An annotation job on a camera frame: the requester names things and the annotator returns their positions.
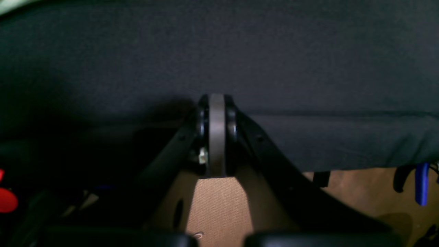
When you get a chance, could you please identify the red clamp right edge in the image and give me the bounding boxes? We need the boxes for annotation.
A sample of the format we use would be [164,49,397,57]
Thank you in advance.
[0,168,19,214]

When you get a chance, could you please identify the pale green T-shirt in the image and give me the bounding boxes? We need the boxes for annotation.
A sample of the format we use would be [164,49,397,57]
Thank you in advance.
[0,0,36,15]

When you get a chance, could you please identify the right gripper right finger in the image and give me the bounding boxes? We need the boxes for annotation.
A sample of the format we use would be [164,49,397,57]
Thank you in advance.
[219,94,402,247]

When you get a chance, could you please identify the blue handle tool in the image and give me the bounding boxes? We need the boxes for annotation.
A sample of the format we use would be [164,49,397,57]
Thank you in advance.
[415,163,430,206]

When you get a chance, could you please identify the black table cloth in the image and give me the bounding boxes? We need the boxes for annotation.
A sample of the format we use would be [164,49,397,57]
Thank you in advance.
[1,0,438,171]

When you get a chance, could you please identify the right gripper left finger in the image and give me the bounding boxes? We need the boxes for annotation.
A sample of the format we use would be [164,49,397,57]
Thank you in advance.
[41,94,220,247]

